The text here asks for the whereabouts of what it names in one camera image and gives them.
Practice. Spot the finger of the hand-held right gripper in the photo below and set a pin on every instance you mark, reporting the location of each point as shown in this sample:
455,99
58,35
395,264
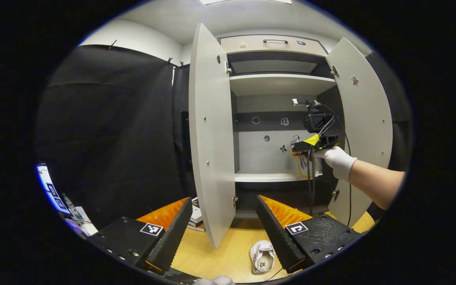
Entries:
305,147

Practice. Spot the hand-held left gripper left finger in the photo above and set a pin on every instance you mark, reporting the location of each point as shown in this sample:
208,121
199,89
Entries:
172,237

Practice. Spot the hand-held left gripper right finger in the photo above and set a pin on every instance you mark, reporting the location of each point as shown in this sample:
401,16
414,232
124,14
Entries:
277,237

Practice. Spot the white canvas shoe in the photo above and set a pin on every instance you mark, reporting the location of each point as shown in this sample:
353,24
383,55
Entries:
301,164
263,257

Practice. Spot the grey shoe cabinet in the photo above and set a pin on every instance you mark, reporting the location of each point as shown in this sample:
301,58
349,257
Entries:
279,85

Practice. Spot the grey cabinet door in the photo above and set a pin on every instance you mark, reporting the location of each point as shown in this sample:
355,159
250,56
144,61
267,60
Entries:
212,138
370,111

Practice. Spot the metal door hinge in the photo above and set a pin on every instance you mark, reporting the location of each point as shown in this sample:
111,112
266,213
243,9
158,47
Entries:
235,202
228,68
336,194
334,71

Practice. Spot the grey cabinet drawer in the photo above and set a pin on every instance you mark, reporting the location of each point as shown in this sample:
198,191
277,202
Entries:
275,47

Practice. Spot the black spine book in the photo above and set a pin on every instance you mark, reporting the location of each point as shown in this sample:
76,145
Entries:
197,211

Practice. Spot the white papers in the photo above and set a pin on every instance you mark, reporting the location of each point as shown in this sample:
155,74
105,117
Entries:
85,223

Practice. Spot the green marker pen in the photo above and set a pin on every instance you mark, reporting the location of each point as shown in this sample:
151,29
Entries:
71,206

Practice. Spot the black backdrop cloth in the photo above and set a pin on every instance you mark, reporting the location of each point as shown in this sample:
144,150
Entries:
180,91
105,130

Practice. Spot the computer screen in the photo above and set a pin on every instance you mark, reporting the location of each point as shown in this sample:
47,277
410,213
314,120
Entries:
52,190

